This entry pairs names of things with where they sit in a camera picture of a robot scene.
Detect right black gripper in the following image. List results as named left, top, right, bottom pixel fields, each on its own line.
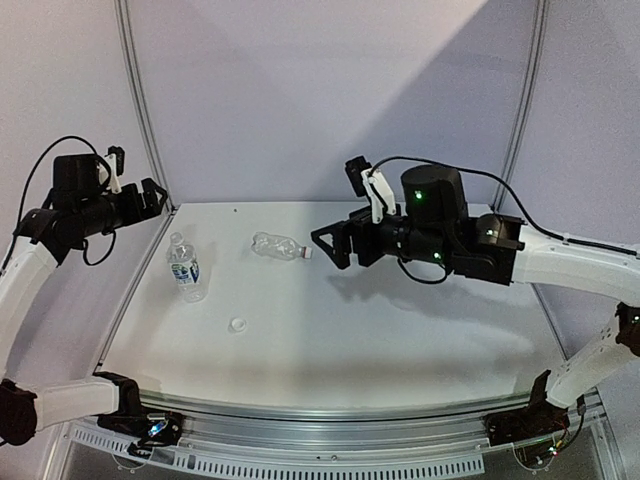
left=309, top=206, right=450, bottom=269

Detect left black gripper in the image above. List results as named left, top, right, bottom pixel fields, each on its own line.
left=77, top=175, right=167, bottom=235

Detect crushed clear bottle red label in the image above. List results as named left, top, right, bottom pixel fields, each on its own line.
left=251, top=232, right=313, bottom=261

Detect clear labelled water bottle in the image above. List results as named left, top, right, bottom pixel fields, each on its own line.
left=166, top=232, right=206, bottom=303

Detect white bottle cap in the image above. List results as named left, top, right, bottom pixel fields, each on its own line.
left=228, top=317, right=247, bottom=334

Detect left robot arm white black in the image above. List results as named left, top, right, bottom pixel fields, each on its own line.
left=1, top=147, right=169, bottom=446

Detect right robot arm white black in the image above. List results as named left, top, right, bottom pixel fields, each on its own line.
left=311, top=157, right=639, bottom=436

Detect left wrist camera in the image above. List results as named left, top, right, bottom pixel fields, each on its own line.
left=98, top=146, right=125, bottom=194

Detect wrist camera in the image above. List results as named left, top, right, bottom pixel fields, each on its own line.
left=98, top=146, right=125, bottom=194
left=345, top=156, right=399, bottom=224

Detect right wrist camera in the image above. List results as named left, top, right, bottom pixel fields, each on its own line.
left=345, top=156, right=399, bottom=224

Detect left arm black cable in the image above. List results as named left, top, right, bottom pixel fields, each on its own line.
left=9, top=134, right=119, bottom=266

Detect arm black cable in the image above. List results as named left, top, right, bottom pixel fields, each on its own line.
left=367, top=155, right=640, bottom=286
left=9, top=134, right=119, bottom=266

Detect left aluminium wall post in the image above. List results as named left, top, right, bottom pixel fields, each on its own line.
left=114, top=0, right=176, bottom=215

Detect aluminium wall post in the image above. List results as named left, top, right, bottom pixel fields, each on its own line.
left=114, top=0, right=176, bottom=215
left=501, top=0, right=550, bottom=184

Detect right aluminium wall post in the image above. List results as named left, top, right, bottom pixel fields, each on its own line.
left=501, top=0, right=550, bottom=184

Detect aluminium front rail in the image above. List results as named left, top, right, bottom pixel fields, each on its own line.
left=57, top=394, right=609, bottom=479

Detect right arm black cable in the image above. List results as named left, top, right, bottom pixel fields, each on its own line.
left=367, top=155, right=640, bottom=286

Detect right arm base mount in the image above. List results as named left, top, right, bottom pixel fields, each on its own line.
left=483, top=395, right=586, bottom=472

